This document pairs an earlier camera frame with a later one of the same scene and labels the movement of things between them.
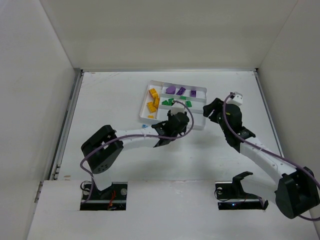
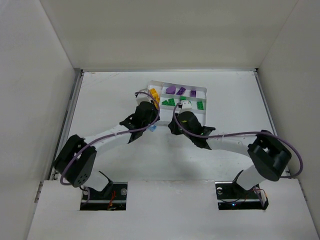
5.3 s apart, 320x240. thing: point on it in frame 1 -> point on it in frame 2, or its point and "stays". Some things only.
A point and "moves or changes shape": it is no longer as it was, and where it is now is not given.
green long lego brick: (188, 103) moves or changes shape
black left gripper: (164, 129) -> (146, 110)
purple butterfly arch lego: (193, 93) stays
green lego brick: (165, 102) stays
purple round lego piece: (171, 90) stays
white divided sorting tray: (160, 96) stays
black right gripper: (215, 111) -> (186, 117)
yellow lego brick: (154, 94) stays
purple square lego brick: (181, 91) stays
